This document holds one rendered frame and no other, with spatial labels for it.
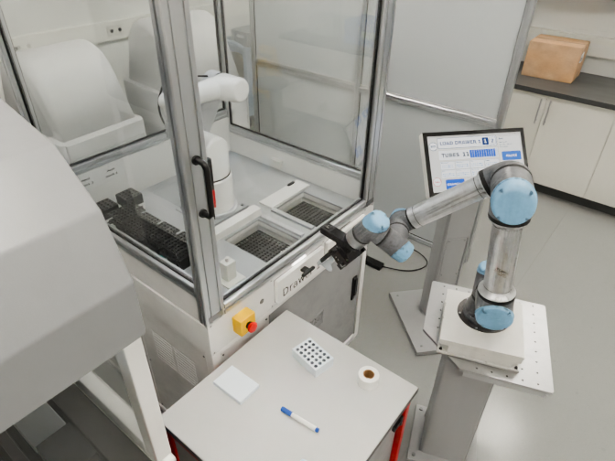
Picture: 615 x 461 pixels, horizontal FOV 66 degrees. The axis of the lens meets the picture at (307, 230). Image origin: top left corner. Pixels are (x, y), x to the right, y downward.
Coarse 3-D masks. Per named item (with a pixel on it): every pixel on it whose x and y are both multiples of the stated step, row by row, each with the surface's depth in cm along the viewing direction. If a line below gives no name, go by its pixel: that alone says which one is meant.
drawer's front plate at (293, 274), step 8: (320, 248) 193; (312, 256) 189; (320, 256) 195; (296, 264) 184; (304, 264) 186; (312, 264) 192; (288, 272) 181; (296, 272) 183; (312, 272) 194; (280, 280) 177; (288, 280) 181; (296, 280) 186; (304, 280) 191; (280, 288) 179; (288, 288) 184; (296, 288) 188; (280, 296) 181
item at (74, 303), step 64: (0, 128) 83; (0, 192) 76; (64, 192) 81; (0, 256) 72; (64, 256) 79; (0, 320) 73; (64, 320) 80; (128, 320) 91; (0, 384) 74; (64, 384) 84
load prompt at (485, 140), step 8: (472, 136) 227; (480, 136) 228; (488, 136) 228; (440, 144) 225; (448, 144) 225; (456, 144) 226; (464, 144) 226; (472, 144) 227; (480, 144) 227; (488, 144) 228; (496, 144) 229
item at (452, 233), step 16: (464, 208) 243; (448, 224) 247; (464, 224) 249; (448, 240) 253; (464, 240) 255; (432, 256) 269; (448, 256) 260; (464, 256) 263; (432, 272) 271; (448, 272) 267; (400, 304) 296; (416, 304) 295; (400, 320) 288; (416, 320) 284; (416, 336) 274; (416, 352) 265; (432, 352) 267
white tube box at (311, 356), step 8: (304, 344) 169; (312, 344) 169; (296, 352) 165; (304, 352) 165; (312, 352) 165; (320, 352) 165; (304, 360) 163; (312, 360) 162; (320, 360) 162; (328, 360) 162; (312, 368) 160; (320, 368) 160; (328, 368) 164
